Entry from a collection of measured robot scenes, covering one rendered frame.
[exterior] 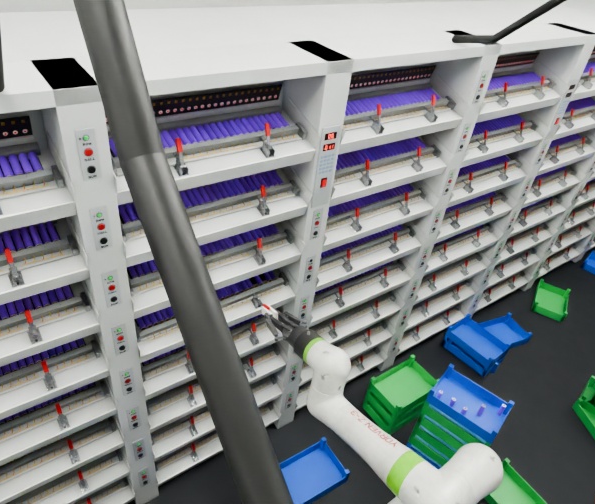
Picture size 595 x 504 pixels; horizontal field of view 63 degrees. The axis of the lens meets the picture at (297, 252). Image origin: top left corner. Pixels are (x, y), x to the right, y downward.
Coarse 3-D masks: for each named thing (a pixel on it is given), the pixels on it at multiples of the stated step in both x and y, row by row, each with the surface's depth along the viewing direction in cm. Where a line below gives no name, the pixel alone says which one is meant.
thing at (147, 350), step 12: (276, 276) 186; (288, 276) 183; (288, 288) 184; (264, 300) 178; (276, 300) 179; (288, 300) 183; (228, 312) 170; (240, 312) 172; (252, 312) 173; (228, 324) 170; (156, 336) 158; (168, 336) 159; (180, 336) 160; (144, 348) 154; (156, 348) 155; (168, 348) 158; (144, 360) 156
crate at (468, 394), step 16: (448, 368) 218; (448, 384) 218; (464, 384) 218; (432, 400) 207; (448, 400) 211; (464, 400) 212; (480, 400) 213; (496, 400) 210; (464, 416) 199; (480, 416) 206; (496, 416) 207; (480, 432) 197; (496, 432) 192
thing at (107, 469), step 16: (96, 464) 180; (112, 464) 183; (128, 464) 180; (64, 480) 175; (80, 480) 175; (96, 480) 179; (112, 480) 180; (32, 496) 170; (48, 496) 171; (64, 496) 173; (80, 496) 174
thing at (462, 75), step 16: (496, 48) 171; (448, 64) 181; (464, 64) 176; (480, 64) 171; (432, 80) 189; (448, 80) 183; (464, 80) 177; (464, 96) 179; (448, 144) 191; (432, 176) 202; (416, 224) 218; (432, 240) 222; (416, 256) 223; (416, 272) 230; (400, 288) 239; (416, 288) 240; (400, 320) 250; (400, 336) 261; (384, 368) 273
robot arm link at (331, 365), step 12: (312, 348) 145; (324, 348) 143; (336, 348) 142; (312, 360) 143; (324, 360) 139; (336, 360) 139; (348, 360) 141; (324, 372) 139; (336, 372) 138; (348, 372) 141; (312, 384) 144; (324, 384) 140; (336, 384) 140
